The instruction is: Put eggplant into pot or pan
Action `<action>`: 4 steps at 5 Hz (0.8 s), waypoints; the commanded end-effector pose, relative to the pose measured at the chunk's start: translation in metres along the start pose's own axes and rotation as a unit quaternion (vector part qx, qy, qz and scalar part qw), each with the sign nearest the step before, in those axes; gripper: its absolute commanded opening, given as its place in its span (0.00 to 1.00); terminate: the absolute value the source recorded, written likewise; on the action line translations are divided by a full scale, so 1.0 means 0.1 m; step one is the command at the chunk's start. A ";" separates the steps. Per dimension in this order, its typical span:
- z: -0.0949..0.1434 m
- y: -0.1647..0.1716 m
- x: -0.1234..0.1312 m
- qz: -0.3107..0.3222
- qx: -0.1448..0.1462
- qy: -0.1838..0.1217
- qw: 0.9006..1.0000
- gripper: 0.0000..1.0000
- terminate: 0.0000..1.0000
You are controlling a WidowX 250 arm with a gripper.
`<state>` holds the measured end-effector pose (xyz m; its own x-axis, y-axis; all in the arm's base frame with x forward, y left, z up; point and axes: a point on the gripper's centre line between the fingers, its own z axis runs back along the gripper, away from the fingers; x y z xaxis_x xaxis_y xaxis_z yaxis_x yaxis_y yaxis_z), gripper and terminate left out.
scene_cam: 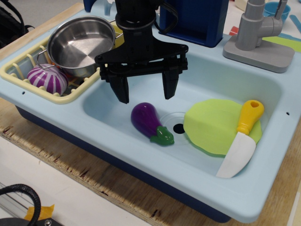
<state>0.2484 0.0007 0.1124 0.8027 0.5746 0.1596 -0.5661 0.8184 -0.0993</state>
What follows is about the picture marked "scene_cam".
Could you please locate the toy knife yellow handle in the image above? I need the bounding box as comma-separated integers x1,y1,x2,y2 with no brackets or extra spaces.
216,100,264,178

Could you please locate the dark blue plastic box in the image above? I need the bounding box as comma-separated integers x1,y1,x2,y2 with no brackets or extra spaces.
166,0,229,48

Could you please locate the light blue toy sink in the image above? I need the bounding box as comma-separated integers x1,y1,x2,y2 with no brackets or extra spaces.
0,4,301,224

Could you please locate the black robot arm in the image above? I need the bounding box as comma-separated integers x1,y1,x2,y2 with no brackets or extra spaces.
95,0,189,104

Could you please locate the wooden board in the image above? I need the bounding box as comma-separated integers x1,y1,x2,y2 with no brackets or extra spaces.
0,2,301,226

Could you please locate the green plastic plate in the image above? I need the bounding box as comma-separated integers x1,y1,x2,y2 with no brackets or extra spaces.
183,99,264,156

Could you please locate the black bag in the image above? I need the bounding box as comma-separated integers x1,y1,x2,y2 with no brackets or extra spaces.
0,0,34,48

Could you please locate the purple toy eggplant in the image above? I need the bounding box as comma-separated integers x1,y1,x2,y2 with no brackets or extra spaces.
131,102,174,146

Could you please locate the green cutting mat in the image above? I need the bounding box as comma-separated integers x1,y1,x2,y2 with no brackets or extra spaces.
263,37,301,52

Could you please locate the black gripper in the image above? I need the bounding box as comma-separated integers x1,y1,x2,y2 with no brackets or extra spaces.
95,23,189,104

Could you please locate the blue plastic cup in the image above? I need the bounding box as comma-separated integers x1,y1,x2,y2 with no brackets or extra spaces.
263,2,291,23

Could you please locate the purple striped toy onion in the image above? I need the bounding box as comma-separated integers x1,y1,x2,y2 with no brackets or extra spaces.
27,64,68,96

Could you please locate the cream dish rack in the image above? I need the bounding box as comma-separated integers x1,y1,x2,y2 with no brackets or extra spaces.
0,22,125,105

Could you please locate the stainless steel pot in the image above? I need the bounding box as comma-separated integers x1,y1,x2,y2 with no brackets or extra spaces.
37,16,123,77

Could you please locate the grey toy faucet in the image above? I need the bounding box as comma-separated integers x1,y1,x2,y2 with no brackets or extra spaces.
223,0,295,73

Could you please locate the black braided cable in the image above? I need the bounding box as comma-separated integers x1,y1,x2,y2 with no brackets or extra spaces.
0,184,42,226

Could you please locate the yellow tape piece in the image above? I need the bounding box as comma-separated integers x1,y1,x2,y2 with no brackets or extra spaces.
24,204,55,221

